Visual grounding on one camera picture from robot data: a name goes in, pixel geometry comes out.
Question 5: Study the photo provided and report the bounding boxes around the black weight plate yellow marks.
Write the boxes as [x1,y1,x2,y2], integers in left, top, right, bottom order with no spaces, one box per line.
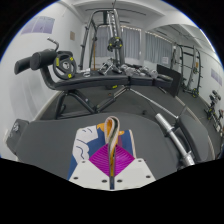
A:
[52,51,79,81]

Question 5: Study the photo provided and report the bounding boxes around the black plyo box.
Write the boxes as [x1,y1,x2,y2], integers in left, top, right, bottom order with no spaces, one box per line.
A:
[156,63,183,98]

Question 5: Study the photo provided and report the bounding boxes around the small black bench pad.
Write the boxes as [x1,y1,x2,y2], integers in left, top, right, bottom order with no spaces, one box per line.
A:
[176,106,212,165]

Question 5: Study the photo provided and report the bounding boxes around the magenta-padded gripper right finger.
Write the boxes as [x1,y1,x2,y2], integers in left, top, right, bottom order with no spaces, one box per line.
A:
[112,143,157,191]

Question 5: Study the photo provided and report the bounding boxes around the grey smith machine rack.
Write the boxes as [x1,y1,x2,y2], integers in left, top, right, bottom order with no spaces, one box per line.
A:
[78,8,127,73]

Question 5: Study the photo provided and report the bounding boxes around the silver barbell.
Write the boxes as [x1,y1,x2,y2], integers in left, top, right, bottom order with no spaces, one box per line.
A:
[154,112,196,167]

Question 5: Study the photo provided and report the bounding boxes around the black squat rack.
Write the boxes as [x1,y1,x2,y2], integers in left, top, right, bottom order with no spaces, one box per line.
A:
[171,43,203,99]

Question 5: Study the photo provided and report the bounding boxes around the small weight plate on rack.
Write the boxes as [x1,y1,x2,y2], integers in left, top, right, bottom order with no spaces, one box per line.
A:
[106,36,124,53]

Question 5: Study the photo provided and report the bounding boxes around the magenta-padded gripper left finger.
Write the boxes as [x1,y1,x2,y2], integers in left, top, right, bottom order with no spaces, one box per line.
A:
[68,143,113,191]

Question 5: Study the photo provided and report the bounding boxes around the black padded workout bench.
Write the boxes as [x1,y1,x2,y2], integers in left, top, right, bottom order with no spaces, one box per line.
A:
[5,111,202,169]

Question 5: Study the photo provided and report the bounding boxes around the grey window curtain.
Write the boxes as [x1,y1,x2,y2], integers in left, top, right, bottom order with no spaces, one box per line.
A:
[144,32,175,66]
[96,26,141,62]

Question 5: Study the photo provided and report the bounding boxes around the dumbbell rack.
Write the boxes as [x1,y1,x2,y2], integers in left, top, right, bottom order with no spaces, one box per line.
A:
[204,93,224,135]

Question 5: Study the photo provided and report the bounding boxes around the black bench with leg rollers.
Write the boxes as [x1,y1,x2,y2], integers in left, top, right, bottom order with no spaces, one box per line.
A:
[13,48,175,120]

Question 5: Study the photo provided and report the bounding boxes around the orange and blue printed towel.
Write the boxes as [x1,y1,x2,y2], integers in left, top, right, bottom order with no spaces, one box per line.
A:
[66,115,137,181]

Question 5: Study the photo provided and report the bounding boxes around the small purple wall poster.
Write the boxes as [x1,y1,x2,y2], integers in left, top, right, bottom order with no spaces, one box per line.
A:
[210,67,224,86]

